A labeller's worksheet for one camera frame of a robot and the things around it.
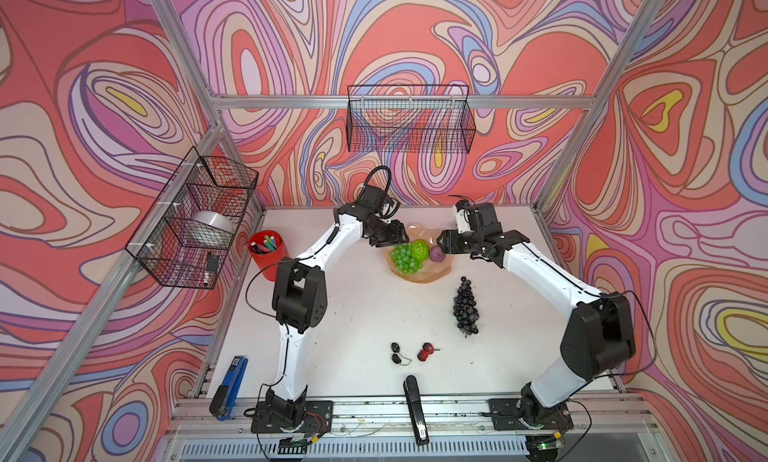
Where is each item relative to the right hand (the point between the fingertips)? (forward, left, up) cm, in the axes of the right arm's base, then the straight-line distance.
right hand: (449, 245), depth 88 cm
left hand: (+4, +13, 0) cm, 14 cm away
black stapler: (-41, +13, -12) cm, 45 cm away
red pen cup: (+6, +58, -5) cm, 58 cm away
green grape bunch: (+3, +12, -9) cm, 15 cm away
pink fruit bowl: (0, +4, -14) cm, 15 cm away
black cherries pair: (-25, +17, -13) cm, 34 cm away
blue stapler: (-37, +61, -12) cm, 72 cm away
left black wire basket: (-6, +69, +15) cm, 71 cm away
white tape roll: (-5, +62, +18) cm, 64 cm away
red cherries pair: (-25, +8, -15) cm, 31 cm away
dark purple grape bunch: (-15, -4, -13) cm, 20 cm away
